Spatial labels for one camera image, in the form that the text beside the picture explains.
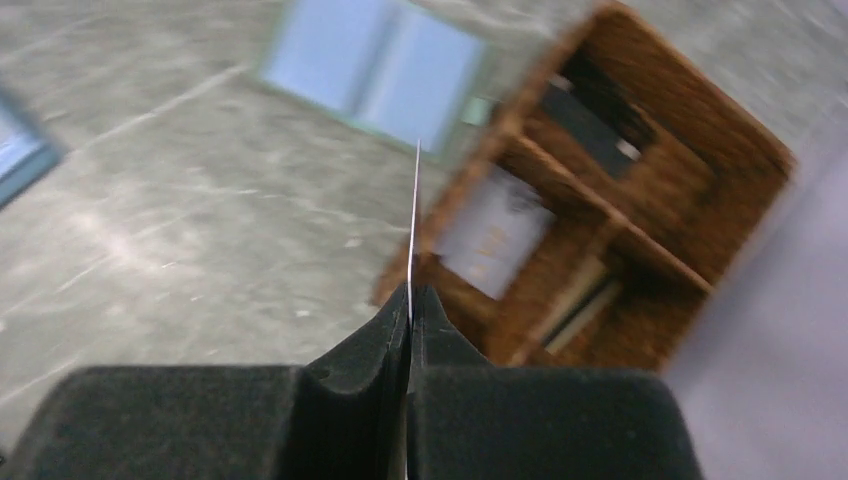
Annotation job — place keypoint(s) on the brown wicker basket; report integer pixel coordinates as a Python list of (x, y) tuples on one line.
[(621, 274)]

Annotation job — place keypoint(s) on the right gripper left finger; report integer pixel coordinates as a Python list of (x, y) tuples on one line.
[(334, 418)]

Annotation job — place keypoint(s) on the open green card holder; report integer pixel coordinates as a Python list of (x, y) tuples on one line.
[(392, 68)]

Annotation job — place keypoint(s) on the grey card in basket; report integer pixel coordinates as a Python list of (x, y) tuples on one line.
[(494, 233)]

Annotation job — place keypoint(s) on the silver grey credit card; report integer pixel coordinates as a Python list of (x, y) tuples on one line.
[(414, 220)]

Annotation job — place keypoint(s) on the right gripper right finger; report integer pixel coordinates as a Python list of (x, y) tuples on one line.
[(469, 419)]

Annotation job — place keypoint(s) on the teal blue card holder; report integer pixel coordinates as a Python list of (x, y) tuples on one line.
[(28, 150)]

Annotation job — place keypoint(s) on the black card in basket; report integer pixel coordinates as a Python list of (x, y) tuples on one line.
[(601, 122)]

